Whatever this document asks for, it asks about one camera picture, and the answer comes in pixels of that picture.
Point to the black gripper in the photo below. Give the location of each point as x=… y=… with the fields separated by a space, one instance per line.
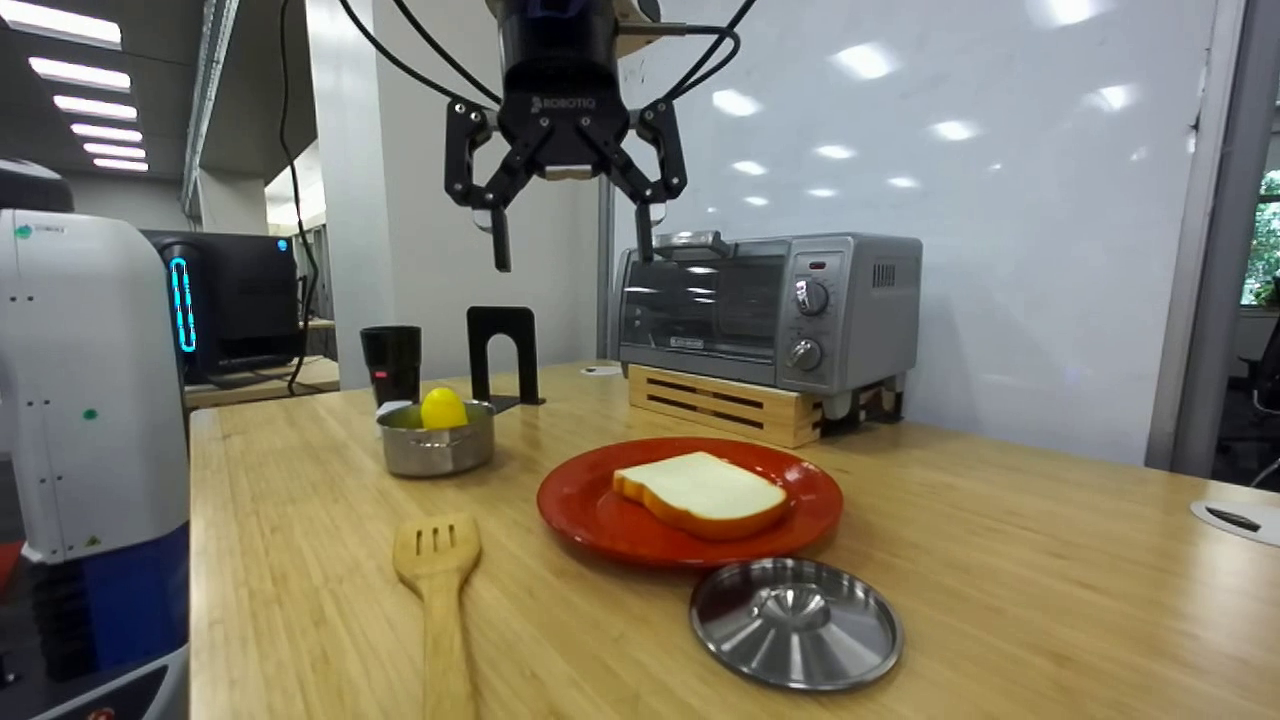
x=563 y=81

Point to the yellow banana toy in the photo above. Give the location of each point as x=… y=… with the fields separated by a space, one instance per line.
x=445 y=409

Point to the steel pot lid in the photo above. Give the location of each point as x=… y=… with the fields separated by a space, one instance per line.
x=798 y=627

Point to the small steel pot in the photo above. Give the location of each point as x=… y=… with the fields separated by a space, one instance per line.
x=434 y=453

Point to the red plate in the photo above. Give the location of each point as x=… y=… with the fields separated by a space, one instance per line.
x=601 y=512

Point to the toy bread slice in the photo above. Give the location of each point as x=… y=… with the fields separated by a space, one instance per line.
x=703 y=489

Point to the black plastic cup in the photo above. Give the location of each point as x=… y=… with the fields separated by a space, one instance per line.
x=389 y=366

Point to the grey toaster oven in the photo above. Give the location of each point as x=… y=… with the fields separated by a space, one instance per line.
x=801 y=305

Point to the wooden slatted stand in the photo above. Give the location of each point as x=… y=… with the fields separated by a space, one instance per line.
x=720 y=407

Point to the black monitor cyan light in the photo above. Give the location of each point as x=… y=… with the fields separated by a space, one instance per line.
x=242 y=300

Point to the wooden slotted spatula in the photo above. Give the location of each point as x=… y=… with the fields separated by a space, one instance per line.
x=442 y=585

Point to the white and blue machine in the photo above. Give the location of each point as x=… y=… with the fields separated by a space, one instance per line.
x=87 y=400

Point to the white table grommet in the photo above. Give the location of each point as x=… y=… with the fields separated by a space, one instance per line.
x=1234 y=539

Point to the black arched bracket stand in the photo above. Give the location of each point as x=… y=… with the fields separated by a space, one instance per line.
x=527 y=354

